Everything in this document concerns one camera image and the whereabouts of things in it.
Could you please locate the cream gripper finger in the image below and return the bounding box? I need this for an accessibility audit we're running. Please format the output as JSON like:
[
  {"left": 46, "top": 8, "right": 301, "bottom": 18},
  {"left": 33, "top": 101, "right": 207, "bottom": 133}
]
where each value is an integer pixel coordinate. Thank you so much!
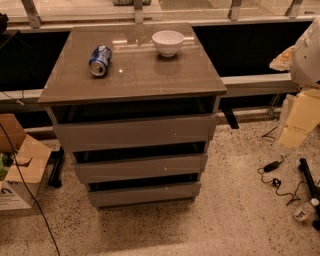
[{"left": 274, "top": 89, "right": 320, "bottom": 154}]

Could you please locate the grey drawer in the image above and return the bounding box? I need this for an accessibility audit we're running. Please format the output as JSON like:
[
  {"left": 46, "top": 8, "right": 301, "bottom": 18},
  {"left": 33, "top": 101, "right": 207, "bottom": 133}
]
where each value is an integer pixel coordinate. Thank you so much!
[
  {"left": 74, "top": 153, "right": 208, "bottom": 184},
  {"left": 88, "top": 181, "right": 201, "bottom": 208},
  {"left": 53, "top": 115, "right": 216, "bottom": 152}
]

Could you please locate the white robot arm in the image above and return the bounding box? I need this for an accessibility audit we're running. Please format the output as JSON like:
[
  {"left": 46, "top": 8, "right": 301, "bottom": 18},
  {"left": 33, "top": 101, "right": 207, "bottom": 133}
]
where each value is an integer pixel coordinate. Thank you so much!
[{"left": 269, "top": 18, "right": 320, "bottom": 155}]

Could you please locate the grey top drawer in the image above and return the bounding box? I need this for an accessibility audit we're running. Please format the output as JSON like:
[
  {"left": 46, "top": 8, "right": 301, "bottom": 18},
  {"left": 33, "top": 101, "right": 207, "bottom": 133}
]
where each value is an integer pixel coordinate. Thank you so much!
[{"left": 53, "top": 115, "right": 216, "bottom": 152}]

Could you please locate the grey drawer cabinet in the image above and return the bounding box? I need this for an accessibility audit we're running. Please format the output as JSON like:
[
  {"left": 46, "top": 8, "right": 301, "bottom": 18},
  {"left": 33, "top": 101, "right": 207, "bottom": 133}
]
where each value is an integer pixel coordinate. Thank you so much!
[{"left": 39, "top": 24, "right": 226, "bottom": 195}]

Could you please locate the grey bottom drawer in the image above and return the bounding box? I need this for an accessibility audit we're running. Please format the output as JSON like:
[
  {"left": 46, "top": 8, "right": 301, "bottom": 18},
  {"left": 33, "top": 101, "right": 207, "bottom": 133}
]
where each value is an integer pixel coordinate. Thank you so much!
[{"left": 88, "top": 181, "right": 201, "bottom": 208}]

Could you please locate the black stand leg right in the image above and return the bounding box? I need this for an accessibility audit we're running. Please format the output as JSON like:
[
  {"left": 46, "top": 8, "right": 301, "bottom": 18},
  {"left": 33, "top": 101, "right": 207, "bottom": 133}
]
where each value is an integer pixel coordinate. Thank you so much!
[{"left": 299, "top": 158, "right": 320, "bottom": 231}]

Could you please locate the black stand leg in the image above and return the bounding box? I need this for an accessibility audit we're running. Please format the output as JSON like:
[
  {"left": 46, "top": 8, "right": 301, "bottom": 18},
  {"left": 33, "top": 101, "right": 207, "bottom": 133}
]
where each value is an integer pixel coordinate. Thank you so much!
[
  {"left": 48, "top": 147, "right": 64, "bottom": 188},
  {"left": 299, "top": 158, "right": 320, "bottom": 231}
]

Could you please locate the plastic bottle on floor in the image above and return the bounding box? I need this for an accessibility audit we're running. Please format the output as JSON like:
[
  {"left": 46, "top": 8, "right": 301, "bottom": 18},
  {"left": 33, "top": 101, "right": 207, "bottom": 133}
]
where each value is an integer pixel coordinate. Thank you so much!
[{"left": 293, "top": 198, "right": 319, "bottom": 222}]

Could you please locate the white bowl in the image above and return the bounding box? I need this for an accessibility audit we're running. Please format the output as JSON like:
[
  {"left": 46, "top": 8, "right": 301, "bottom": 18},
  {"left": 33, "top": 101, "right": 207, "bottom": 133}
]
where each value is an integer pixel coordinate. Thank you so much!
[{"left": 152, "top": 30, "right": 184, "bottom": 57}]

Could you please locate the blue soda can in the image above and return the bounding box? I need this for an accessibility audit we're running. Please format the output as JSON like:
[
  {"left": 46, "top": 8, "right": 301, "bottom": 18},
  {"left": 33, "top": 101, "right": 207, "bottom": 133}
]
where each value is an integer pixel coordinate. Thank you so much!
[{"left": 89, "top": 45, "right": 112, "bottom": 77}]

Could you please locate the black stand leg left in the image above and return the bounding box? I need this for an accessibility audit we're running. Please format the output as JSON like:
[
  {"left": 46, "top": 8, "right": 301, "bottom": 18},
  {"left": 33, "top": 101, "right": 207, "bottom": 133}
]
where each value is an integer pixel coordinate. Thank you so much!
[{"left": 48, "top": 147, "right": 64, "bottom": 188}]

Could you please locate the metal window railing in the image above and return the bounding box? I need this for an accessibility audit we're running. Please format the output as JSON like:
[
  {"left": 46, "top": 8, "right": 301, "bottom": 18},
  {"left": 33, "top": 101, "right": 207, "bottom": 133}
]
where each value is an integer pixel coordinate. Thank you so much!
[{"left": 0, "top": 0, "right": 320, "bottom": 30}]

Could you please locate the brown cardboard box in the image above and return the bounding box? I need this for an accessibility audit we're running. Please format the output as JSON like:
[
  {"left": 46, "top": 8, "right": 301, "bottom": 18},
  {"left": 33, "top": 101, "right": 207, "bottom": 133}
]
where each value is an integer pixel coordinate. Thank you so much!
[{"left": 0, "top": 114, "right": 51, "bottom": 211}]

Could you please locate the black power adapter with cable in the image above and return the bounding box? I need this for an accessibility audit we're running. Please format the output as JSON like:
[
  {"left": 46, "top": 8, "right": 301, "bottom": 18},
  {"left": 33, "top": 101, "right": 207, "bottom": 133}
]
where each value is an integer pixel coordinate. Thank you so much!
[{"left": 257, "top": 156, "right": 300, "bottom": 206}]

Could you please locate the black floor cable left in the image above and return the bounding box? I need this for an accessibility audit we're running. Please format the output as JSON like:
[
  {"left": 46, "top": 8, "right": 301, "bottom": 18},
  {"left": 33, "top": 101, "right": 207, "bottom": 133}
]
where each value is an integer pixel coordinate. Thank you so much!
[{"left": 0, "top": 123, "right": 62, "bottom": 256}]

